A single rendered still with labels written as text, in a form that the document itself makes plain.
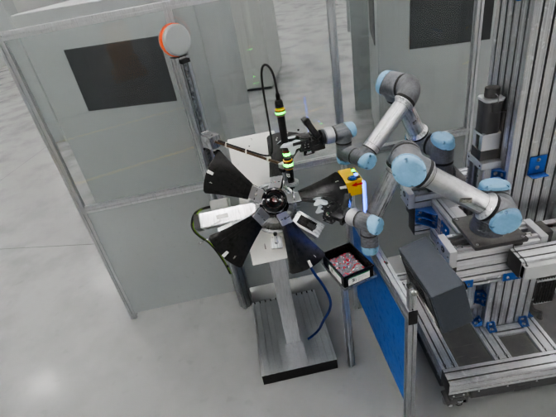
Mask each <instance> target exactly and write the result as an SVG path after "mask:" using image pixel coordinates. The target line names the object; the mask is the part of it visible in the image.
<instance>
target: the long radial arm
mask: <svg viewBox="0 0 556 417"><path fill-rule="evenodd" d="M254 203H255V202H252V203H249V204H241V205H237V206H233V207H229V208H221V209H218V210H214V211H209V212H205V213H199V221H200V226H201V228H202V229H203V230H208V229H212V228H219V227H222V226H224V225H226V224H228V223H230V222H231V221H234V222H236V221H240V220H242V219H243V218H245V217H247V216H249V215H250V216H251V215H253V214H254V213H255V212H256V210H255V208H256V207H254V206H256V205H255V204H254Z"/></svg>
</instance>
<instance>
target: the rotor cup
mask: <svg viewBox="0 0 556 417"><path fill-rule="evenodd" d="M273 198H276V201H275V202H273V201H272V199H273ZM260 206H261V207H262V208H263V209H264V210H265V209H266V212H267V213H268V214H269V215H270V218H276V215H277V214H279V213H282V212H285V211H286V212H287V210H288V208H289V204H288V201H287V196H286V194H285V192H284V191H283V190H282V189H280V188H277V187H271V188H269V189H267V190H266V191H265V192H264V193H263V195H262V197H261V202H260Z"/></svg>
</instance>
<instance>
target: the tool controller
mask: <svg viewBox="0 0 556 417"><path fill-rule="evenodd" d="M399 251H400V257H401V259H402V261H403V264H404V266H405V270H406V273H407V275H408V277H409V280H410V282H409V283H407V284H406V286H407V288H408V289H411V288H414V290H412V291H411V292H410V293H411V294H412V296H416V295H418V296H419V297H420V299H421V301H422V302H423V304H424V306H425V308H426V309H427V310H428V311H429V314H430V315H431V317H432V318H433V320H434V322H435V323H436V325H437V327H438V328H439V329H440V330H441V332H442V333H446V332H449V331H451V330H454V329H456V328H459V327H461V326H463V325H465V324H469V323H471V322H472V321H473V317H472V311H471V308H470V304H469V301H468V297H467V292H466V290H467V285H466V283H465V282H464V281H462V280H461V279H460V278H459V277H458V275H457V274H456V272H455V271H454V270H453V268H452V267H451V266H450V265H449V264H448V263H447V262H446V260H445V259H444V258H443V256H442V255H441V254H440V252H439V251H438V250H437V248H436V247H435V246H434V244H433V243H432V242H431V241H430V240H429V239H428V238H427V237H423V238H421V239H419V240H417V241H415V242H412V243H410V244H407V245H405V246H403V247H400V248H399Z"/></svg>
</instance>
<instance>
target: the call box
mask: <svg viewBox="0 0 556 417"><path fill-rule="evenodd" d="M353 169H354V170H355V171H356V169H355V168H354V167H353ZM356 172H357V171H356ZM338 173H339V174H340V175H341V176H342V177H343V180H344V181H345V183H346V186H347V189H348V193H351V196H353V195H358V194H363V190H362V185H358V186H352V185H353V184H355V183H356V182H357V183H361V182H362V177H361V176H360V177H361V178H357V175H359V174H358V172H357V175H355V176H356V179H355V180H350V179H349V178H348V177H349V176H350V175H354V174H353V172H352V170H351V169H350V168H349V169H345V170H338Z"/></svg>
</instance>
